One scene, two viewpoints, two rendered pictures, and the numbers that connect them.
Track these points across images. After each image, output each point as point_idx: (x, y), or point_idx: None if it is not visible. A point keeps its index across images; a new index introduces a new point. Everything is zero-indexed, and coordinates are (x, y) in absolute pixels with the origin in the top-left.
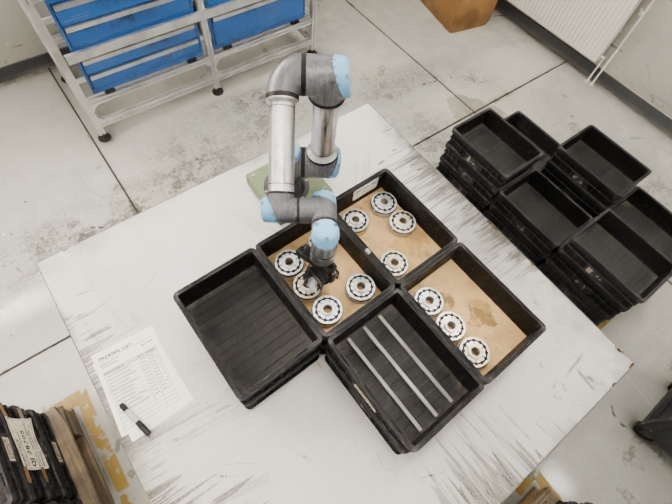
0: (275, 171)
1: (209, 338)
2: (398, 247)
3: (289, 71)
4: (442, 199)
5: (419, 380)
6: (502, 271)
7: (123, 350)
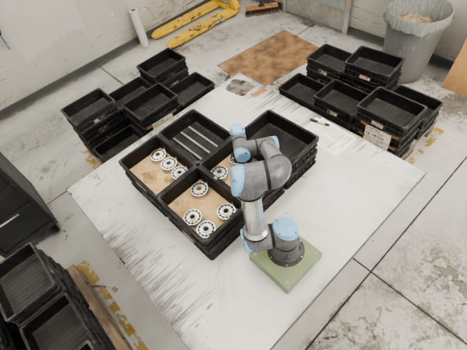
0: (272, 143)
1: (296, 139)
2: (196, 204)
3: (274, 158)
4: (157, 276)
5: (187, 143)
6: (125, 226)
7: (342, 144)
